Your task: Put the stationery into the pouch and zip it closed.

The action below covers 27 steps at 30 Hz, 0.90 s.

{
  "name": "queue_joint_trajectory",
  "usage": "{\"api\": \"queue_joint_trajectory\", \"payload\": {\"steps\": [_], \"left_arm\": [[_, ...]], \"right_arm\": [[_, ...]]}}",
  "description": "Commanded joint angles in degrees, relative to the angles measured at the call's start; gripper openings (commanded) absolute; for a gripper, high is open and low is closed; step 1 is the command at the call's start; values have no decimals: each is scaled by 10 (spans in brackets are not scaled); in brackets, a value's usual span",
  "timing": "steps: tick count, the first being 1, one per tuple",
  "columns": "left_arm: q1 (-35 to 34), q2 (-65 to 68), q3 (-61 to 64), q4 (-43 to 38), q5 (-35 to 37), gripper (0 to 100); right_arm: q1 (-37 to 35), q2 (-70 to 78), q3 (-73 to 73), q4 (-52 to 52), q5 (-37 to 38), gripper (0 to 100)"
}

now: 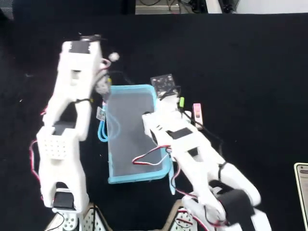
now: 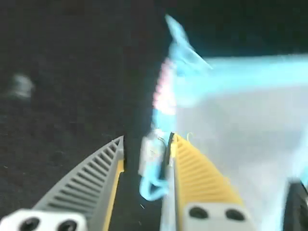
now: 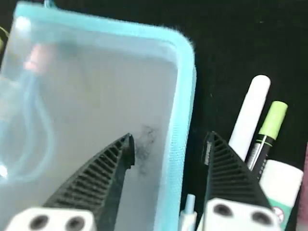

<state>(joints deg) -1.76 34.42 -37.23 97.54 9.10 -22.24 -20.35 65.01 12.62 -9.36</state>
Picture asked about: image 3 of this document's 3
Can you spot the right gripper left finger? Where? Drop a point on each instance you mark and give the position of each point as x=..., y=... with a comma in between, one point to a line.
x=96, y=173

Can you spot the green-capped black highlighter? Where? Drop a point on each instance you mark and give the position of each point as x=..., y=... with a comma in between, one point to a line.
x=267, y=134

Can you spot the translucent blue-edged zipper pouch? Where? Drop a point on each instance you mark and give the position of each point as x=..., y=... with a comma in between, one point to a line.
x=96, y=108

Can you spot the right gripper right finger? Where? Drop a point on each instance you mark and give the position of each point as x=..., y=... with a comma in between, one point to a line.
x=228, y=173

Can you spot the dark pink eraser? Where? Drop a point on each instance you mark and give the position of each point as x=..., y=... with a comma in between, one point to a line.
x=303, y=190

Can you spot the white pen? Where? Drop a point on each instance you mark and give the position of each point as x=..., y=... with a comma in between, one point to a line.
x=250, y=113

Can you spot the light blue pen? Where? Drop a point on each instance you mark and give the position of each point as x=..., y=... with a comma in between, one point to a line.
x=187, y=214

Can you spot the white glue stick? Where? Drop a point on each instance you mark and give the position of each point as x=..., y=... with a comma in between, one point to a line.
x=281, y=183

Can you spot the yellow-green object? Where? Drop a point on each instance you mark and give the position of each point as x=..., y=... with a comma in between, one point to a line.
x=2, y=38

